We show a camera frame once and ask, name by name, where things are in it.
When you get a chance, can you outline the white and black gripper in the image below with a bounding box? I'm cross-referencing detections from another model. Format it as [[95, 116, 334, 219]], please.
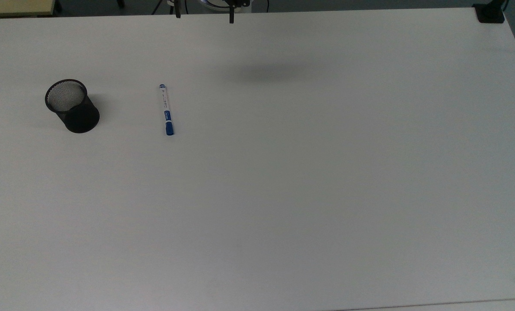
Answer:
[[175, 0, 251, 24]]

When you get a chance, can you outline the blue and white marker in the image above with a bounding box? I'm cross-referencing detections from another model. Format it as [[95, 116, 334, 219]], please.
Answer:
[[159, 84, 174, 136]]

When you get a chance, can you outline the black mesh pen cup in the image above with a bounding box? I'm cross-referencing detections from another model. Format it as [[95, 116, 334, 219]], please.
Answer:
[[45, 79, 100, 133]]

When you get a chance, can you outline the yellow wooden table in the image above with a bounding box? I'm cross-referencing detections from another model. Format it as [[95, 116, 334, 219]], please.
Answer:
[[0, 0, 56, 18]]

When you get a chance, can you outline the black table clamp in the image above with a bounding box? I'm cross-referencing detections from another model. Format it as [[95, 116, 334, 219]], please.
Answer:
[[473, 0, 509, 24]]

